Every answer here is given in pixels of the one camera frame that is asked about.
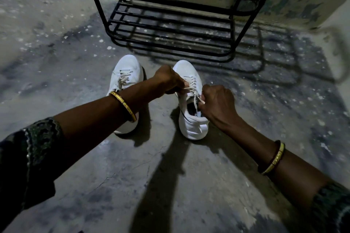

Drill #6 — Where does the person's left hand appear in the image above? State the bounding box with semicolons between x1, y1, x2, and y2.
152;65;189;95

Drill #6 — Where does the person's right hand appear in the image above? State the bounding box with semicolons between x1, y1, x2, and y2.
197;84;239;128

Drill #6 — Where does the white sneaker with laces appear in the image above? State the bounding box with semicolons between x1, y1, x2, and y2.
173;60;210;140
107;54;144;135

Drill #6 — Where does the person's left forearm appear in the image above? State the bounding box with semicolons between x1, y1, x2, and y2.
52;76;159;165

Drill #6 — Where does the person's right forearm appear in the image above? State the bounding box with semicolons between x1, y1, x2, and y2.
219;115;333;209

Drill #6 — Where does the gold bangle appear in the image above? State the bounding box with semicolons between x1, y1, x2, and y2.
258;140;285;176
109;91;137;123

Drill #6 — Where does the black metal shoe rack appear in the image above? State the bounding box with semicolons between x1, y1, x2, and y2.
81;0;286;63

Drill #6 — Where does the dark patterned right sleeve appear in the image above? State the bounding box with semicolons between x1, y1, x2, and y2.
310;181;350;233

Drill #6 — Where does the dark patterned sleeve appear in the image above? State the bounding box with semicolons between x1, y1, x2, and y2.
310;181;350;233
0;117;66;232

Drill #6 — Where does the dark patterned left sleeve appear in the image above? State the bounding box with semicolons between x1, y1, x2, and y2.
0;117;66;232

